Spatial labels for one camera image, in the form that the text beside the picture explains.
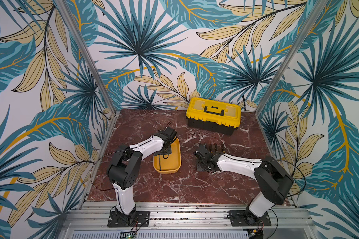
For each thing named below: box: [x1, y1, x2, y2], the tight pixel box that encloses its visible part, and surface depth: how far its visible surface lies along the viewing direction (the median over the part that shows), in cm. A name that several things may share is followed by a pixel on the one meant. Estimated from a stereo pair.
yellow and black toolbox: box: [185, 97, 242, 136], surface depth 100 cm
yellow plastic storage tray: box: [153, 137, 182, 174], surface depth 90 cm
